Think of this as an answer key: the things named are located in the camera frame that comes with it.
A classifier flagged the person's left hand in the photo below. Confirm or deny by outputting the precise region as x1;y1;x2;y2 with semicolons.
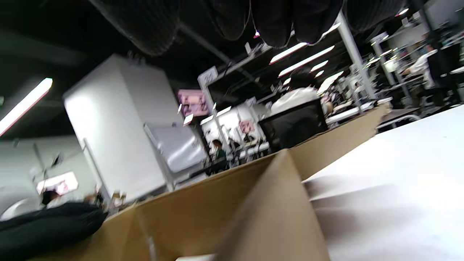
0;202;109;261

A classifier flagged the person's right hand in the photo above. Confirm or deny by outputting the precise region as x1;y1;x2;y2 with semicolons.
89;0;408;57

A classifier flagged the brown cardboard mailer box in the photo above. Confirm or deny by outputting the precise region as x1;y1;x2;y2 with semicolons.
33;103;392;261

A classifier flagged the black mesh office chair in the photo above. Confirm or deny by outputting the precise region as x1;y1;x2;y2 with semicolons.
258;99;328;150

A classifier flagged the long ceiling light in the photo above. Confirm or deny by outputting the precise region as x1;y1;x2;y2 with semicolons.
0;78;53;137
278;45;335;78
269;42;308;66

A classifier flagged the white whiteboard on stand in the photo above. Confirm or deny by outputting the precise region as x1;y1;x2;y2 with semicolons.
143;123;208;189

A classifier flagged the pink wall screen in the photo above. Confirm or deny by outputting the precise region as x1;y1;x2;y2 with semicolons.
177;89;209;117

